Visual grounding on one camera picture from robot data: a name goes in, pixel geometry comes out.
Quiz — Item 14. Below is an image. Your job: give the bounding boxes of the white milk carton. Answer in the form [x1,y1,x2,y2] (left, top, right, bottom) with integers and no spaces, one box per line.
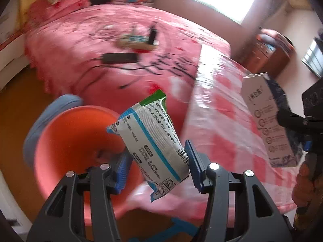
[241,73,303,168]

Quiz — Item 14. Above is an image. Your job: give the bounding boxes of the white green snack wrapper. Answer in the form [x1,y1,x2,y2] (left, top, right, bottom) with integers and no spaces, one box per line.
[107,90,189,202]

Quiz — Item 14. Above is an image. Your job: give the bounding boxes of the orange plastic trash bin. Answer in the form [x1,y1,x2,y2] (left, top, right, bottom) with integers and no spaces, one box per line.
[33,105,145,227]

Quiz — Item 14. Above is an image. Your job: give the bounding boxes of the person's right hand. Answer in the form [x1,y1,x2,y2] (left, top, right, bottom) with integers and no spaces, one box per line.
[292,153,322,208]

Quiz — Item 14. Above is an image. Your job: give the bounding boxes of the brown wooden dresser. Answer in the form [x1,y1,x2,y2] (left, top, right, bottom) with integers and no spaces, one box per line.
[241,38,290,78]

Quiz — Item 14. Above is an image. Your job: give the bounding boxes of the pink checkered plastic tablecloth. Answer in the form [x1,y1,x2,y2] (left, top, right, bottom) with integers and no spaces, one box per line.
[126,45,298,220]

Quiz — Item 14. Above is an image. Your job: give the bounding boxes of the folded blankets on dresser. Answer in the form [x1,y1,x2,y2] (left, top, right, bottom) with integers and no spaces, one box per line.
[257,28,295,55]

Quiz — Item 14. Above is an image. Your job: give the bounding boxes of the blue round stool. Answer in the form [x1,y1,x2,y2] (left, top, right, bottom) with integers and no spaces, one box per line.
[22,94,83,169]

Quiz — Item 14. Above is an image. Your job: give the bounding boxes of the pink bed blanket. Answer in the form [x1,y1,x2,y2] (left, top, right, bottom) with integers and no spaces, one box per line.
[25,4,231,132]

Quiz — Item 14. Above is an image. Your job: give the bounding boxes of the black charger adapter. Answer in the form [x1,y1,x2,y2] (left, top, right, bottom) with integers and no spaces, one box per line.
[147,25,157,45]

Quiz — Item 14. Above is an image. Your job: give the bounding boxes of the cream power strip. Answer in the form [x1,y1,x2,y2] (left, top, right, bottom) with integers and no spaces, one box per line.
[116,33,159,51]

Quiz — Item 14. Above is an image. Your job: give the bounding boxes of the white nightstand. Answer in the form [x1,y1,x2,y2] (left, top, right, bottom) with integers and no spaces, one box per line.
[0,31,30,90]

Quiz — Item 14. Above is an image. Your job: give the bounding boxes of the red folded quilt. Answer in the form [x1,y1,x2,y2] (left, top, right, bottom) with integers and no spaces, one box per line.
[26,0,90,25]

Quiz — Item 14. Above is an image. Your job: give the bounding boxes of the wall television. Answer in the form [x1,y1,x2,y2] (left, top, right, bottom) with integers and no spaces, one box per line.
[302,37,323,79]

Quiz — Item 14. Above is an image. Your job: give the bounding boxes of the wall air conditioner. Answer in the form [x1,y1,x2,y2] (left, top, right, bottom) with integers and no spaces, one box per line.
[287,0,313,10]

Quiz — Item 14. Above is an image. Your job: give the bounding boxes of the black charging cable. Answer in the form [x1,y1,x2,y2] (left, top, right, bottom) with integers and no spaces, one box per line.
[78,57,162,91]

